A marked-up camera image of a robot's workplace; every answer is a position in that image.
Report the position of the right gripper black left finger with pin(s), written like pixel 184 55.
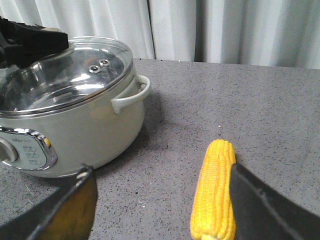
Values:
pixel 67 214

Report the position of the pale green electric cooking pot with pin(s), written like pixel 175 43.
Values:
pixel 93 132

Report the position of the white pleated curtain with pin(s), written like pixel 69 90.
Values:
pixel 284 33

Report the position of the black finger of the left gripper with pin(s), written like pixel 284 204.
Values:
pixel 22 45

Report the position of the glass pot lid steel rim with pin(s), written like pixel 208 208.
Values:
pixel 89 67

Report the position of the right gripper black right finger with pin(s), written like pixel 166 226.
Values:
pixel 261 213

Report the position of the yellow corn cob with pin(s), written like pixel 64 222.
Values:
pixel 212 216

